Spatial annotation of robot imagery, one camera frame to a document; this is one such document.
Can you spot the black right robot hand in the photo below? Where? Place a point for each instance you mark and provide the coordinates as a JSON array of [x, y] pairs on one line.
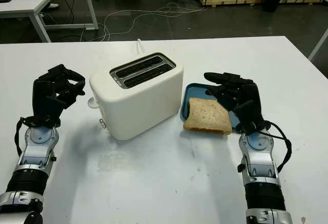
[[248, 93]]

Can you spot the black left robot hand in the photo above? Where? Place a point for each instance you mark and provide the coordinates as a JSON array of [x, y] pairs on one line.
[[44, 93]]

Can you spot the slice of brown bread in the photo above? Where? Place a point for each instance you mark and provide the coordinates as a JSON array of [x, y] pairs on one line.
[[207, 116]]

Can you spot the white toaster lever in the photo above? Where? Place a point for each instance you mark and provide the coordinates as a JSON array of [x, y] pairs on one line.
[[92, 103]]

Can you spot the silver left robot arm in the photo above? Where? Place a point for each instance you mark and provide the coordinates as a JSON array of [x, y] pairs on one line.
[[36, 149]]

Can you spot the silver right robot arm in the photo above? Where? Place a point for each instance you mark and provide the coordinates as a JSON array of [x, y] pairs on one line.
[[258, 154]]

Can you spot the blue plastic tray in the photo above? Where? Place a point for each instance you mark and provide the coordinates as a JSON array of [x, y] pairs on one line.
[[196, 90]]

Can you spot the white two-slot toaster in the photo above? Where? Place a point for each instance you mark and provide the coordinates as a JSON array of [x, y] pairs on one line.
[[143, 106]]

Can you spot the black trash bin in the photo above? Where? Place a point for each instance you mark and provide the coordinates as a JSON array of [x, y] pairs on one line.
[[273, 1]]

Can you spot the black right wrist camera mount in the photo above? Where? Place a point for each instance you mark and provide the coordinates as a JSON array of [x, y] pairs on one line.
[[246, 116]]

